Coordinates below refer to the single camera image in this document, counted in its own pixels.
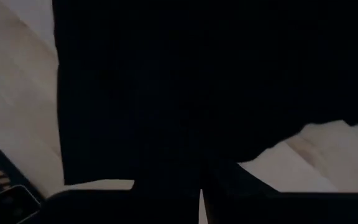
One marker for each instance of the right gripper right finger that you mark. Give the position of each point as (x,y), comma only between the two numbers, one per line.
(228,180)

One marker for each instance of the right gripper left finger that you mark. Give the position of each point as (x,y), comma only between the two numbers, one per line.
(172,179)

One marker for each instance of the black cloth garment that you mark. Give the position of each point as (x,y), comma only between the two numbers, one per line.
(197,77)

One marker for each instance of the dark rounded rectangular device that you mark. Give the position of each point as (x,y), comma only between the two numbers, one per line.
(11,207)

